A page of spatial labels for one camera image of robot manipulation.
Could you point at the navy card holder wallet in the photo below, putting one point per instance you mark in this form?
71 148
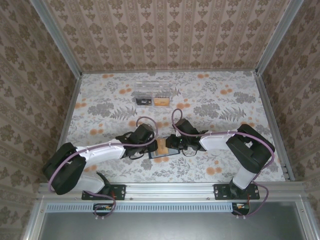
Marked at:
172 153

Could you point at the gold plastic card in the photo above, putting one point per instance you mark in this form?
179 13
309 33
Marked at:
162 148
161 101

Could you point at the clear acrylic card organizer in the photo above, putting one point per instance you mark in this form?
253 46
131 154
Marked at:
152 87

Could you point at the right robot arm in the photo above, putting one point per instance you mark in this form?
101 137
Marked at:
250 150

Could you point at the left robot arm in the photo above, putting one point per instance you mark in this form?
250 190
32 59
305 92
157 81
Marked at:
105 153

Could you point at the black VIP card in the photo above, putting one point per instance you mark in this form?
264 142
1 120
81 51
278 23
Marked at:
143 101

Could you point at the aluminium base beam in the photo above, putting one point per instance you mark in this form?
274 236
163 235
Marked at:
170 191

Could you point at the floral tablecloth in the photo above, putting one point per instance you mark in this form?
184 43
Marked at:
200 100

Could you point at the black connector board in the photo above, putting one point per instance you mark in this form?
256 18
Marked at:
241 208
102 208

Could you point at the grey metal panel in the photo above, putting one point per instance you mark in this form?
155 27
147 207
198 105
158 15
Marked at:
175 227

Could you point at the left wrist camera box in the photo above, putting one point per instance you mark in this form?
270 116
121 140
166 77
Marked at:
144 133

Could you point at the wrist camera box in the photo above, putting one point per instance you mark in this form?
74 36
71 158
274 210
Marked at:
186 128
144 133

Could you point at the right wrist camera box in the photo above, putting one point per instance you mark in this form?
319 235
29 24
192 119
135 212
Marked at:
186 128

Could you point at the aluminium side rail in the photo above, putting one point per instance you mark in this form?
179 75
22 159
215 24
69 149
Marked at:
71 110
272 120

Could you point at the aluminium corner post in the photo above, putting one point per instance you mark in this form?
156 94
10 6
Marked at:
277 37
57 40

